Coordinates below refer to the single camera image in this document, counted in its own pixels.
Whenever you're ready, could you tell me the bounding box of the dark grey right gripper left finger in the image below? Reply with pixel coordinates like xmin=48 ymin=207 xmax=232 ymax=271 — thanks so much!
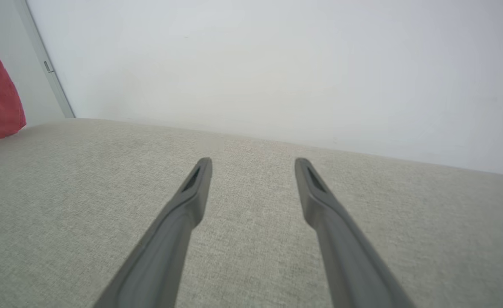
xmin=93 ymin=157 xmax=213 ymax=308

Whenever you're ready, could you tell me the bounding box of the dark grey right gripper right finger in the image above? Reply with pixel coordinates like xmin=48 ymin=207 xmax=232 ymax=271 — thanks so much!
xmin=294 ymin=157 xmax=415 ymax=308

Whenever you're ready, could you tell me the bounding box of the beige fabric sofa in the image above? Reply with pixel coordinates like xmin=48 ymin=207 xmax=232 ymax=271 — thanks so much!
xmin=0 ymin=118 xmax=503 ymax=308

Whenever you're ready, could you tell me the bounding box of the grey metal wall strip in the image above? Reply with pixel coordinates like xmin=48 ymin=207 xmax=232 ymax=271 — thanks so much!
xmin=14 ymin=0 xmax=76 ymax=119

